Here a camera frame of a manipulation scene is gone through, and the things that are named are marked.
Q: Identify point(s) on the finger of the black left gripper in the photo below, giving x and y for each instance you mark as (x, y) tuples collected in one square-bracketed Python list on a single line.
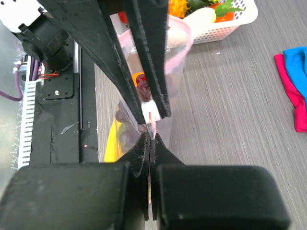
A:
[(148, 21), (89, 24)]

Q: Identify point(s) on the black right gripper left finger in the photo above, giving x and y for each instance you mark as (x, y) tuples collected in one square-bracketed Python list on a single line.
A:
[(80, 196)]

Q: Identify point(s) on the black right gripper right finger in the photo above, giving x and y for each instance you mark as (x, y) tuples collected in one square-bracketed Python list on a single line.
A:
[(213, 197)]

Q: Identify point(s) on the clear pink-dotted zip bag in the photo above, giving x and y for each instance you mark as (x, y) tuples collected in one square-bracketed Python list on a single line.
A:
[(178, 44)]

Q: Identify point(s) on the yellow banana bunch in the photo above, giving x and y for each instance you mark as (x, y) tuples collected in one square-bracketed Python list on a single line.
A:
[(113, 149)]

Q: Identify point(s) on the dark red grape bunch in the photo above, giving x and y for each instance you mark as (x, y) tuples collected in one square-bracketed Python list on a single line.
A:
[(130, 130)]

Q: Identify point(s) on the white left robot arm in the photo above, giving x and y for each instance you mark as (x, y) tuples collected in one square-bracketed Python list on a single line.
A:
[(44, 25)]

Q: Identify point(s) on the orange spiky dragon fruit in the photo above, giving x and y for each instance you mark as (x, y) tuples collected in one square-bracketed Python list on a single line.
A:
[(177, 8)]

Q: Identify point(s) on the white fruit basket tray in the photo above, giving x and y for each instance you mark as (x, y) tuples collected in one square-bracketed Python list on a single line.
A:
[(219, 31)]

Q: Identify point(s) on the white green radish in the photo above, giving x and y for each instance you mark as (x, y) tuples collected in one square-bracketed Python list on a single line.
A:
[(200, 19)]

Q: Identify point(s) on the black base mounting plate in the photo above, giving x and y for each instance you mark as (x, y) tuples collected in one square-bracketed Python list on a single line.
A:
[(65, 123)]

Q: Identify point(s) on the small red persimmon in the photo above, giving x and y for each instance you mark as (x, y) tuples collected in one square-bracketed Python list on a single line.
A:
[(225, 11)]

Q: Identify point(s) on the folded red cloth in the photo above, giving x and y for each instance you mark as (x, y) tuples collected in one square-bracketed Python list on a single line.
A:
[(297, 100)]

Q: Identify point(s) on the folded blue cloth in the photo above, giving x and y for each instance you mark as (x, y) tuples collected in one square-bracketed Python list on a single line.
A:
[(296, 66)]

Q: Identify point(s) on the white slotted cable duct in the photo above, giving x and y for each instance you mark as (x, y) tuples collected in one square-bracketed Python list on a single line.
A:
[(28, 110)]

